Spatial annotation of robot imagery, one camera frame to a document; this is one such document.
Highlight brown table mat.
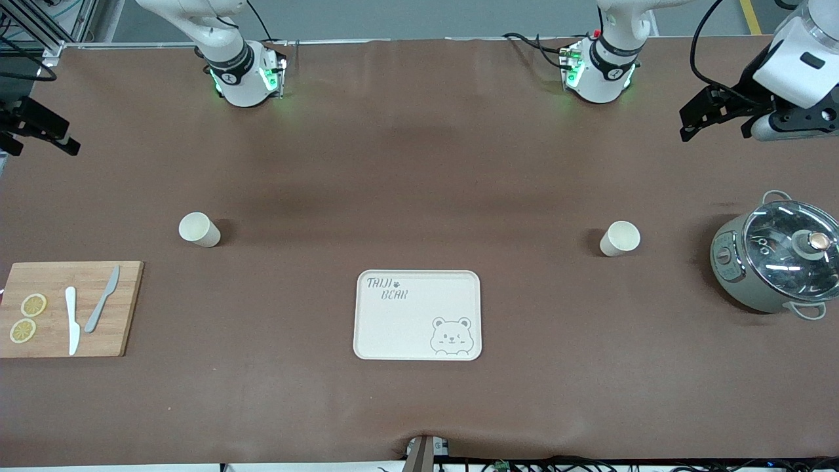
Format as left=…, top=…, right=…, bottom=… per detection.
left=0, top=36, right=839, bottom=467

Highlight black cables at left arm base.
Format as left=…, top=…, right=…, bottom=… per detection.
left=502, top=31, right=572, bottom=70

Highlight grey plastic knife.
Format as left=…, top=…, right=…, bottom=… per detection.
left=85, top=265, right=121, bottom=333

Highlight white plastic knife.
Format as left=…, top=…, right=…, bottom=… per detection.
left=65, top=286, right=81, bottom=356

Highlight glass pot lid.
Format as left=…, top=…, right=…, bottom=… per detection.
left=743, top=201, right=839, bottom=302

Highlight black cable at right arm base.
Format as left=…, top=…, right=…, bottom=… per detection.
left=246, top=0, right=273, bottom=44

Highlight aluminium frame with black struts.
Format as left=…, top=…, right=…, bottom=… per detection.
left=0, top=0, right=99, bottom=66

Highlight brown camera mount bar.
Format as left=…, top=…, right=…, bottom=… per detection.
left=404, top=435, right=435, bottom=472

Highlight white plastic cup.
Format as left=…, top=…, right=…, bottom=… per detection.
left=178, top=212, right=222, bottom=248
left=599, top=221, right=641, bottom=258

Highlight cream bear print tray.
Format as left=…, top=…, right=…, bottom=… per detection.
left=353, top=269, right=482, bottom=361

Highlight grey-green electric cooking pot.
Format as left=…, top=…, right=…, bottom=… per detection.
left=710, top=190, right=839, bottom=321

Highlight bamboo cutting board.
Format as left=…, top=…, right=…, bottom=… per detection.
left=0, top=261, right=144, bottom=358

